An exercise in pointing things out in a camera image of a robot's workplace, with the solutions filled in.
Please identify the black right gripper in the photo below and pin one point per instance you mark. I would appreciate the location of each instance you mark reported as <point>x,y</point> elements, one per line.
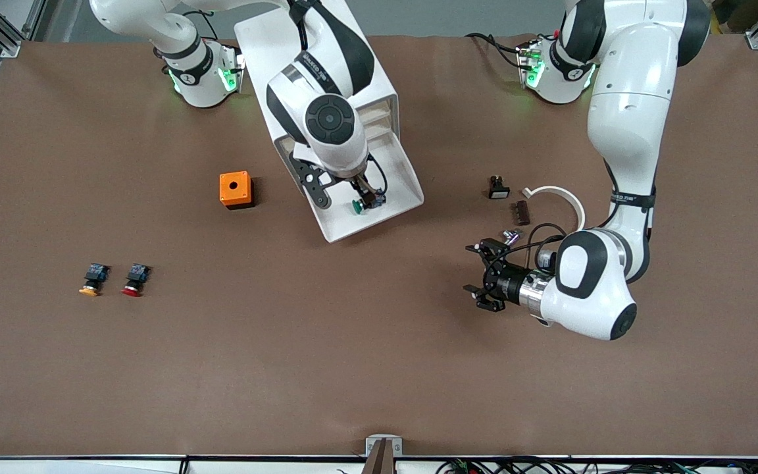
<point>360,186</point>

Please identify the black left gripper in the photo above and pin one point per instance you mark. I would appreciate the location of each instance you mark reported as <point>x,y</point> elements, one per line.
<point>505,284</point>

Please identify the green cap push button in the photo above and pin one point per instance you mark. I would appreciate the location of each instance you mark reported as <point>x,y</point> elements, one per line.
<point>357,206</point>

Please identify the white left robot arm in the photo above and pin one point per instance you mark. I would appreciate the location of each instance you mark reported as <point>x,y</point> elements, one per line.
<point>629,118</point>

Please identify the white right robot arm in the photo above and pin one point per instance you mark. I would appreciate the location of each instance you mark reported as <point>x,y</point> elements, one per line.
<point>329,118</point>

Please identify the black square white-face button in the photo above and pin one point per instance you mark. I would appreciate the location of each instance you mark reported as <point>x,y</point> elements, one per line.
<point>499,191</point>

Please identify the orange push button box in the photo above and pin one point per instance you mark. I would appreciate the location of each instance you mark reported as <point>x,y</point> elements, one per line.
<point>234,189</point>

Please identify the red cap push button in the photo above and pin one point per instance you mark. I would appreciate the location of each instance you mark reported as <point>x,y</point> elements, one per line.
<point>137,274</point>

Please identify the yellow cap push button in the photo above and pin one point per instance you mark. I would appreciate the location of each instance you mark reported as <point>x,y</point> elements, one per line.
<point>94,274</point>

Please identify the chrome valve fitting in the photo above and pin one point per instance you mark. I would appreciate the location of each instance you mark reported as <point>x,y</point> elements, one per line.
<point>509,234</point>

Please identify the dark brown terminal block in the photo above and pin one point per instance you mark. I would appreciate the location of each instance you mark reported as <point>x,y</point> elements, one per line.
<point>522,212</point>

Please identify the white semicircular pipe clamp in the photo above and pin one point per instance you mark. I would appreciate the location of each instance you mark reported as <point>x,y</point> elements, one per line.
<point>553,189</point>

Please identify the brown table mat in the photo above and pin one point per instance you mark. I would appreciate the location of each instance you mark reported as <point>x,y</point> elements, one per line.
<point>379,342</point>

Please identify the dark brown background object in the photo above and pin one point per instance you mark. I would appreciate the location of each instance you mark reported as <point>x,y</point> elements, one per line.
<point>741,16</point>

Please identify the grey metal bracket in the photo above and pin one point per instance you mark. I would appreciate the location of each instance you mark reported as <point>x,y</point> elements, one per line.
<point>397,449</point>

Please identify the brown wedge post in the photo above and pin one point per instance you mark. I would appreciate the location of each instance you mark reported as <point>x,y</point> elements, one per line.
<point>382,461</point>

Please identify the white table edge rail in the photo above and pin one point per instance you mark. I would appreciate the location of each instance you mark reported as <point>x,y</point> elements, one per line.
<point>89,466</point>

